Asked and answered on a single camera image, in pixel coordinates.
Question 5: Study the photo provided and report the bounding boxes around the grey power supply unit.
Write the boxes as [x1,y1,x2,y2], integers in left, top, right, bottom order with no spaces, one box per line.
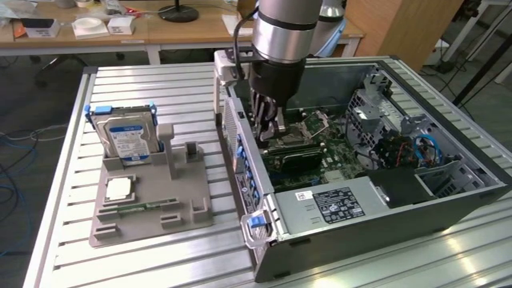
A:
[273,176,391,235]

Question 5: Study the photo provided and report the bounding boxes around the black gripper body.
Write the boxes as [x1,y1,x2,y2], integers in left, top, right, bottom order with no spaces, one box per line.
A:
[248,59,307,107]

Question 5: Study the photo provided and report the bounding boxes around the plain white box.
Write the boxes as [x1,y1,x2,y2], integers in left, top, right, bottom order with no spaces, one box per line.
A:
[107,16,136,35]

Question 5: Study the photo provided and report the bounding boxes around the brown cardboard box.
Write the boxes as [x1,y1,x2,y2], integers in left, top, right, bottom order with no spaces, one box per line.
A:
[235,0,259,20]

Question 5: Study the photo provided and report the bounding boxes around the red wire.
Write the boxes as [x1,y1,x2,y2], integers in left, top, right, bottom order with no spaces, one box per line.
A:
[397,140,415,167]

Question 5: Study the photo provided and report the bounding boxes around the black open PC case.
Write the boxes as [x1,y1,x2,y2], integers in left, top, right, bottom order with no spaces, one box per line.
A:
[213,55,512,284]

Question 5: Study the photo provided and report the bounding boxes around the blue case latch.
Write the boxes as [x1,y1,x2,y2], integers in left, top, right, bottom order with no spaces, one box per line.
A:
[247,215,267,230]

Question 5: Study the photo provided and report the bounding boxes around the Nvidia graphics card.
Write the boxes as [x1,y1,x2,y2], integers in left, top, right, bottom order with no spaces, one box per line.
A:
[261,140,324,174]

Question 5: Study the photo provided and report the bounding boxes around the blue wire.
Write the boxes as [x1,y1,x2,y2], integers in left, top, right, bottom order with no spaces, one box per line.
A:
[413,134,445,164]

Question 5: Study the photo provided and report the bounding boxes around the white paper sheets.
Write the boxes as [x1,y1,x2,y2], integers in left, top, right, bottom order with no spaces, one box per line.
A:
[221,13,253,37]

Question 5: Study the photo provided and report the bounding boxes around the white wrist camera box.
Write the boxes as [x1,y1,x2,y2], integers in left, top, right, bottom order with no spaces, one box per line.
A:
[213,49,252,81]

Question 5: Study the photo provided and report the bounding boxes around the perforated metal disk bay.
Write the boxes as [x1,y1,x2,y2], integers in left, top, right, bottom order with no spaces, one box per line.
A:
[345,88,405,148]

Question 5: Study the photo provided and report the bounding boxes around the grey parts rack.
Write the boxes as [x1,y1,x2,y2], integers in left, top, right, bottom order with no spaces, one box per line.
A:
[87,122,217,250]

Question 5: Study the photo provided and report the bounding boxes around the black camera cable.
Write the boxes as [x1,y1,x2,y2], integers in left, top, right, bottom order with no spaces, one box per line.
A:
[233,7,260,79]

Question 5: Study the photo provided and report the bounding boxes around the black round lamp base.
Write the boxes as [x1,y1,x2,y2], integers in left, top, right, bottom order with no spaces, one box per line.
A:
[157,0,200,23]

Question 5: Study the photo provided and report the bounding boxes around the silver CPU chip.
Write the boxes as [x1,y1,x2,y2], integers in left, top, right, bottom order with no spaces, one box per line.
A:
[104,178,135,202]

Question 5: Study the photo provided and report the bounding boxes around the metal socket cover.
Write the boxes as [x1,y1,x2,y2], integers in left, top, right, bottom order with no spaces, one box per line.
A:
[301,110,332,128]

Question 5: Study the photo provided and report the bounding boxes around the green motherboard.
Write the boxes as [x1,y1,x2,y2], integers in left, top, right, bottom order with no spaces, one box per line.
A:
[247,101,375,193]

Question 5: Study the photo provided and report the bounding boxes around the green RAM stick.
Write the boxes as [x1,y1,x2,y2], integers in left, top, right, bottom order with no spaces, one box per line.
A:
[115,201,163,212]

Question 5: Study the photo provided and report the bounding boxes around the white box with round bowl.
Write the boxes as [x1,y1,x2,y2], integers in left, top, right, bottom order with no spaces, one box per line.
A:
[71,17,109,40]

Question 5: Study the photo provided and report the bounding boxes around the hard disk in blue caddy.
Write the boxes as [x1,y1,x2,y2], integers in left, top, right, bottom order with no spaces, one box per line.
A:
[83,101,163,167]

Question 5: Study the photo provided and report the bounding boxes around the wooden desk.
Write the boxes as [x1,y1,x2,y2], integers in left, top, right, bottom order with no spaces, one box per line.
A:
[0,0,365,58]

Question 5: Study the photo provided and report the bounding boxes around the CPU socket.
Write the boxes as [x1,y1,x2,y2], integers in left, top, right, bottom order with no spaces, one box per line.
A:
[279,124,312,146]

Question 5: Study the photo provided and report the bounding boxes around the white box with black top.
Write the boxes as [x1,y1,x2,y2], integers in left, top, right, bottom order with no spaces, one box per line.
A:
[21,17,61,38]

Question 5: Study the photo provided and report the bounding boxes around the blue floor cable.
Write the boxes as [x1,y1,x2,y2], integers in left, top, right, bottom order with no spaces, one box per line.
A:
[0,131,41,259]

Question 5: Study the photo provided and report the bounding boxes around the wooden cabinet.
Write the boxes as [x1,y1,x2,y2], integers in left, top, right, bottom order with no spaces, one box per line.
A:
[347,0,465,73]

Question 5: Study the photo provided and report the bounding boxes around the black office chair base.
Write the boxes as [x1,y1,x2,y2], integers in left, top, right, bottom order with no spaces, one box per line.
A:
[33,53,89,88]

